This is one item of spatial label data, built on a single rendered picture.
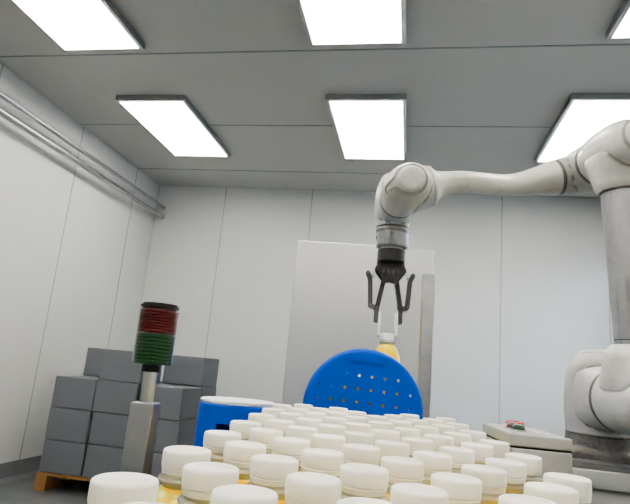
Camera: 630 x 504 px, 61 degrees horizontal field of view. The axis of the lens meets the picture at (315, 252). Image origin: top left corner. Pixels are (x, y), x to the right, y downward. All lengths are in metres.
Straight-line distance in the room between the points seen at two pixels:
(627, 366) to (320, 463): 1.02
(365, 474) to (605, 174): 1.19
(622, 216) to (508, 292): 5.10
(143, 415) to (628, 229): 1.15
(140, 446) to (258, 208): 6.13
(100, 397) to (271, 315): 2.43
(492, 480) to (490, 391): 5.92
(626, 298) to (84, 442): 4.41
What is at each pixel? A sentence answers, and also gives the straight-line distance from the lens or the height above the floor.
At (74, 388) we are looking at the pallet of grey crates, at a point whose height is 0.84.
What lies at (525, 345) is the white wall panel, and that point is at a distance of 6.52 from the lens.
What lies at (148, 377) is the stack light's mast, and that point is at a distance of 0.93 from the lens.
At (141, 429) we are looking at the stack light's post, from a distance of 0.93.
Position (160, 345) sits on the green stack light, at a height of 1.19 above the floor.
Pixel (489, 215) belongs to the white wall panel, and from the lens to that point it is 6.72.
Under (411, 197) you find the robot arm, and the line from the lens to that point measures 1.29.
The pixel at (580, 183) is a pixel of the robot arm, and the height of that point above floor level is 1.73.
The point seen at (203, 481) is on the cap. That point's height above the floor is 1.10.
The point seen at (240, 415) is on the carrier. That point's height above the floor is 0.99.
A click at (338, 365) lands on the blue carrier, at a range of 1.32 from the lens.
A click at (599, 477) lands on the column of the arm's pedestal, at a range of 1.52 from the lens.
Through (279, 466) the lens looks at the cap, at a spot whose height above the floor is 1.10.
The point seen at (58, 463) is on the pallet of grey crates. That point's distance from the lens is 5.26.
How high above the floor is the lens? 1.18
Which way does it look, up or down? 12 degrees up
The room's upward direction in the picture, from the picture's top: 5 degrees clockwise
